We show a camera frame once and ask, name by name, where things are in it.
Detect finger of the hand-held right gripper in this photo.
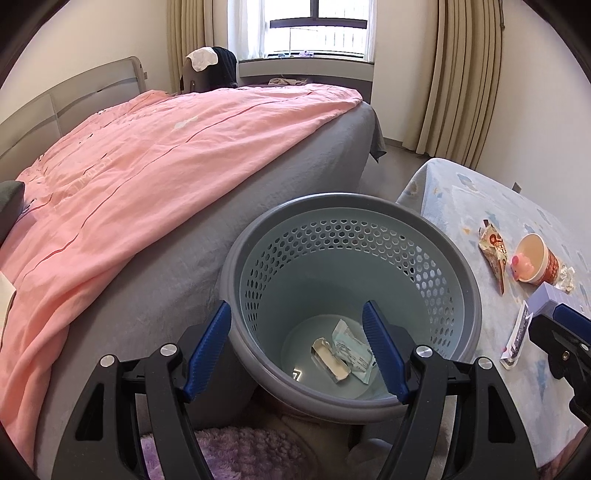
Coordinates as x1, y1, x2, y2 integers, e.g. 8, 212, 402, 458
529, 314, 591, 418
554, 303, 591, 328

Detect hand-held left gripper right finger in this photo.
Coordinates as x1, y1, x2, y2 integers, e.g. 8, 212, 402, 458
361, 300, 541, 480

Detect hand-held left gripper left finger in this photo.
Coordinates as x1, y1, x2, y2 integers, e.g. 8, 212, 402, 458
51, 300, 232, 480

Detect purple box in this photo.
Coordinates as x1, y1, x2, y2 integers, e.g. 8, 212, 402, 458
526, 281, 578, 319

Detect written paper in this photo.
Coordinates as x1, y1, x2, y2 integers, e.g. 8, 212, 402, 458
556, 263, 578, 294

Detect white tube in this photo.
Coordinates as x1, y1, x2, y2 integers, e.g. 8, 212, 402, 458
500, 302, 534, 370

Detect grey perforated plastic basket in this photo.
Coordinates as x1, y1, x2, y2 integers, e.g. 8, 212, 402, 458
218, 193, 482, 418

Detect orange snack wrapper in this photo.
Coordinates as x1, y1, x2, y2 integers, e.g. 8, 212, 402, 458
478, 219, 511, 296

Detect white green packet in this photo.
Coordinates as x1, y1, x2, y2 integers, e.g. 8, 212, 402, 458
332, 319, 377, 385

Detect red paper cup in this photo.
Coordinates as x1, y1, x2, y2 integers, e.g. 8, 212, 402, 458
515, 233, 561, 284

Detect small cream box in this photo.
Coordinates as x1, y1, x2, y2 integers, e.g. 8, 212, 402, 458
310, 336, 351, 383

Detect pink pig toy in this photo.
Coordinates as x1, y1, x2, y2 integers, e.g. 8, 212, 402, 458
509, 251, 539, 281

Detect purple fluffy rug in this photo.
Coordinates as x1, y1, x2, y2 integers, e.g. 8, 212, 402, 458
139, 425, 319, 480

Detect light blue printed blanket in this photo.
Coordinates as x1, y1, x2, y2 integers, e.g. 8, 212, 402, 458
396, 158, 591, 467

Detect grey bed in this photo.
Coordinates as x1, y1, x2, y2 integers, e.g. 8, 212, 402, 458
34, 99, 387, 462

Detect bed with pink blanket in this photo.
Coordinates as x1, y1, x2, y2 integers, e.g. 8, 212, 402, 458
0, 88, 363, 467

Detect cream paper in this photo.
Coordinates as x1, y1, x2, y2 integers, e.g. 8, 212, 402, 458
0, 272, 17, 337

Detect dark pillow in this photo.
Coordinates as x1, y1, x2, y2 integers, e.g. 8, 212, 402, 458
0, 180, 26, 243

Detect brown chair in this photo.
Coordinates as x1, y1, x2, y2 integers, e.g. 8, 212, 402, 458
180, 58, 218, 95

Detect beige curtain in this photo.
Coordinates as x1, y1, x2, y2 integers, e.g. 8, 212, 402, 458
406, 0, 503, 171
166, 0, 232, 93

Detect grey window ledge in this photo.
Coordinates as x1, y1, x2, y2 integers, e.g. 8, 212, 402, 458
236, 58, 374, 104

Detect dark jacket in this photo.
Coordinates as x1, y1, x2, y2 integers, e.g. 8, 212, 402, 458
210, 46, 238, 88

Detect white cloth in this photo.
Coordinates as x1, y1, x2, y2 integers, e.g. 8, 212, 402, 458
185, 46, 219, 72

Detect grey headboard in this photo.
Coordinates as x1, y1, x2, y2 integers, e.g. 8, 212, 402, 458
0, 56, 148, 174

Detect window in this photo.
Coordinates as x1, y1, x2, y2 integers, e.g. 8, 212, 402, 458
228, 0, 376, 61

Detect white sheer curtain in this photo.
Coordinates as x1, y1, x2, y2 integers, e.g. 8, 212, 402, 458
228, 0, 296, 58

